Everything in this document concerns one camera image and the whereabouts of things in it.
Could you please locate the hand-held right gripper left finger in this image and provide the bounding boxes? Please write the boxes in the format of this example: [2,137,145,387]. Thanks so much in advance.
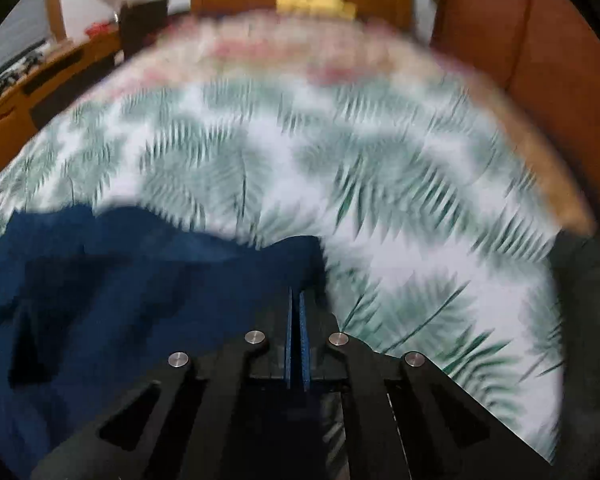
[30,287,297,480]

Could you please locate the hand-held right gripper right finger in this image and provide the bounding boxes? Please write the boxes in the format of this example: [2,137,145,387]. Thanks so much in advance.
[299,291,557,480]

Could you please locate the navy blue shirt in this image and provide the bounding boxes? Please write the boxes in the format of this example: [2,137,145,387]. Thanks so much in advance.
[0,204,331,471]

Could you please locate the leaf print duvet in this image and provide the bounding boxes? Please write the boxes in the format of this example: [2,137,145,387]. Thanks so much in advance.
[0,72,568,463]

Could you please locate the dark cloth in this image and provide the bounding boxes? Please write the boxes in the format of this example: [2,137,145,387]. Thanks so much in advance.
[547,232,600,466]

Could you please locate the floral blanket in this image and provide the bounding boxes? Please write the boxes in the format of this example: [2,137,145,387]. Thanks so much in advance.
[130,12,598,236]

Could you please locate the dark brown chair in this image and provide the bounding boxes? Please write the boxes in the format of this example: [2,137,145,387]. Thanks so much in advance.
[115,0,171,63]

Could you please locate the wooden desk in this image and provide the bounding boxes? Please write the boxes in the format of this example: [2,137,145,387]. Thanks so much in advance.
[0,30,123,176]

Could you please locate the wooden louvered wardrobe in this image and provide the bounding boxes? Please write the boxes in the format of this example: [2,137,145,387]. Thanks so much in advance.
[430,0,600,211]

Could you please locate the black devices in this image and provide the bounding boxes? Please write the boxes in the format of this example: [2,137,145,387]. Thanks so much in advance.
[0,52,48,96]

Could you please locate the grey window blind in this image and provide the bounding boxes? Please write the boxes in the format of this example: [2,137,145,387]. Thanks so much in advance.
[0,10,51,86]

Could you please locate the wooden window frame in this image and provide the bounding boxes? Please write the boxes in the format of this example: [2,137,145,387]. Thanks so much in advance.
[45,0,70,43]

